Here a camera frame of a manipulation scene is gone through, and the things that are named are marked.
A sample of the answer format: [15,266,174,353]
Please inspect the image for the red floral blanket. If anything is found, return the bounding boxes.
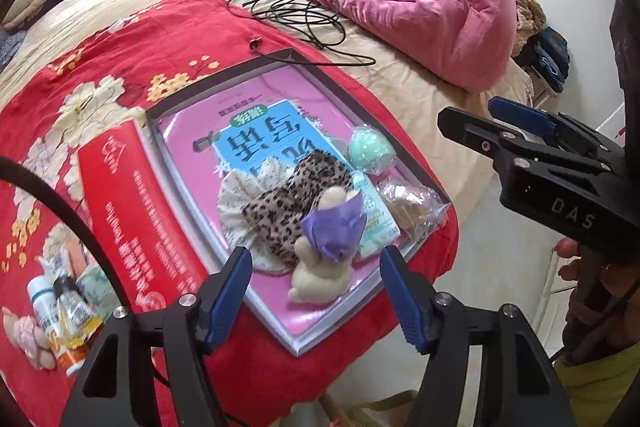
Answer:
[0,0,459,427]

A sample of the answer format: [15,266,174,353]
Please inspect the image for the cream bedsheet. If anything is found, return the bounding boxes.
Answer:
[0,0,532,229]

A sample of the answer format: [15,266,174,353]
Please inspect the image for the dark patterned cloth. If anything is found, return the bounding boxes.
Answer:
[0,29,27,68]

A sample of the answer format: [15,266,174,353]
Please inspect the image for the blue jeans pile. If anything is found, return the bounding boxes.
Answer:
[529,25,572,96]

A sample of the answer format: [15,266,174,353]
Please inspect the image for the leopard print scarf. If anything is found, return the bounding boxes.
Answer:
[242,149,354,269]

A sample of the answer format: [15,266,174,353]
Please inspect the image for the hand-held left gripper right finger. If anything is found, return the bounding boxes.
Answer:
[378,245,574,427]

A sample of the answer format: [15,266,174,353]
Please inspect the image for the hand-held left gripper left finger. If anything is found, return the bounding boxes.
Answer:
[60,245,254,427]

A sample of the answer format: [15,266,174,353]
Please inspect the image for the pale green tissue pack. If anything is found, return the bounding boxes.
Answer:
[79,266,122,324]
[349,171,404,259]

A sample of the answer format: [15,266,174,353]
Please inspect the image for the thin black cable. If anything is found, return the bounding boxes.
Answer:
[227,0,377,68]

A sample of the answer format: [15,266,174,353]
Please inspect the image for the brown fuzzy garment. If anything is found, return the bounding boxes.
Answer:
[512,0,547,48]

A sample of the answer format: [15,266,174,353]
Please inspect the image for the white bottle orange label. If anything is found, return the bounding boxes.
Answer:
[26,276,90,377]

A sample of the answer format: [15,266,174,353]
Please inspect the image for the green egg sponge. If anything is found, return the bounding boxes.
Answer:
[347,125,399,174]

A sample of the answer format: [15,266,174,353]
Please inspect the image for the pink book blue panel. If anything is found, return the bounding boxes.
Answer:
[157,67,417,349]

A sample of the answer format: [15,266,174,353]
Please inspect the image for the person's yellow-green clothing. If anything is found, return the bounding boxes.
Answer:
[552,339,640,427]

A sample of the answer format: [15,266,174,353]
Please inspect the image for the white teddy bear purple dress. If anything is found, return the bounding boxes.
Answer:
[289,186,369,306]

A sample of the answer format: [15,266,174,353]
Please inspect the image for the pink comforter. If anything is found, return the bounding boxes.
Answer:
[217,0,517,94]

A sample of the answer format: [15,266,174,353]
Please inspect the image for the bagged black cap dropper bottle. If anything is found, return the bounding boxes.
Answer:
[37,252,102,354]

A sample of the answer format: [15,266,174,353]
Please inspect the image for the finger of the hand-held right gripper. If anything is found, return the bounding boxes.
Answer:
[437,105,561,170]
[488,96,628,154]

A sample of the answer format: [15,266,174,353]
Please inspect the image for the clear bag brown contents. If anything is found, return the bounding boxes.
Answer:
[376,179,450,245]

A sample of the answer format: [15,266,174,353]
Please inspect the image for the thick black gripper cable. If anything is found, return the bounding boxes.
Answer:
[0,155,134,316]

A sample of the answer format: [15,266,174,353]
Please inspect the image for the person's right hand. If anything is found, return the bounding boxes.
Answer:
[554,237,640,366]

